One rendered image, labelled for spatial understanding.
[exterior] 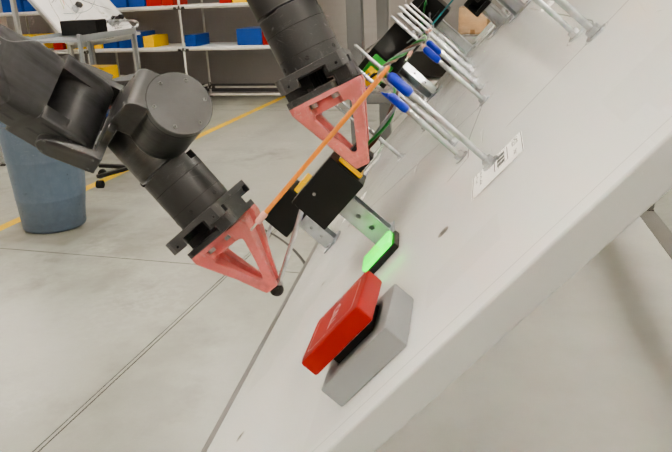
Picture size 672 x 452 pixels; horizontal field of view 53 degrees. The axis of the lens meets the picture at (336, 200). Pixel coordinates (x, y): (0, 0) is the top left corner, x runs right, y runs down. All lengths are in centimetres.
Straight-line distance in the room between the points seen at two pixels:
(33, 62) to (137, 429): 178
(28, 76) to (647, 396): 75
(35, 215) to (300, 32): 363
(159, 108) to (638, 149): 38
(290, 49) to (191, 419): 179
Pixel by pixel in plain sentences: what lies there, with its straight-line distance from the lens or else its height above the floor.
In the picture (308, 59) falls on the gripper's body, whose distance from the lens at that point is 60.
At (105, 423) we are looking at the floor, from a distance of 236.
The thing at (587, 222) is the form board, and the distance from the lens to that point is 31.
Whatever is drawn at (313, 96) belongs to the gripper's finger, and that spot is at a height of 119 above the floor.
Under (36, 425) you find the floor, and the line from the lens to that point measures 244.
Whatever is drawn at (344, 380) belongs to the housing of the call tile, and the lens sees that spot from 38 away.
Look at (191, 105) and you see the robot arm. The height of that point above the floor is 119.
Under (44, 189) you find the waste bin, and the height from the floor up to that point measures 27.
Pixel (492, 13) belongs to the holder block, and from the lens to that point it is 122.
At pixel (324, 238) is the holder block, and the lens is 96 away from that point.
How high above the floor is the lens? 128
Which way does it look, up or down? 18 degrees down
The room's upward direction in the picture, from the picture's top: 3 degrees counter-clockwise
